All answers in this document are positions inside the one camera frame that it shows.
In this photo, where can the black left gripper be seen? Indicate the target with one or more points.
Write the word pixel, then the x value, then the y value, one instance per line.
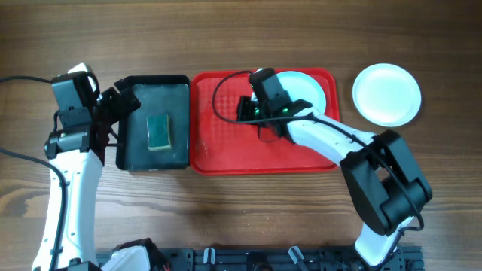
pixel 111 106

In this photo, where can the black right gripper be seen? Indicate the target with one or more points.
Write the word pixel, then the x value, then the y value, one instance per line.
pixel 245 109

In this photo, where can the green yellow sponge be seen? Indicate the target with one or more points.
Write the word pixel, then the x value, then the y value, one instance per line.
pixel 158 132

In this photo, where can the pale green plate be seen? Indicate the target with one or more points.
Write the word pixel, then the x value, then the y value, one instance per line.
pixel 302 86

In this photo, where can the white plate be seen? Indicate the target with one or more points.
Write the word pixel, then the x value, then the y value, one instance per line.
pixel 386 95

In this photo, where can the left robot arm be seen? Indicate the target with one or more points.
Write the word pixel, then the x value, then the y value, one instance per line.
pixel 76 156

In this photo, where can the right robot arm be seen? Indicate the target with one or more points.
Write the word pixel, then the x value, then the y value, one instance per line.
pixel 385 182

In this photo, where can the black plastic tray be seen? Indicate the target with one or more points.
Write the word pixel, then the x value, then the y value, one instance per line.
pixel 158 94

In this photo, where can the red plastic tray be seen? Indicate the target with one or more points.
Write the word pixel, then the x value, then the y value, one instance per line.
pixel 221 148

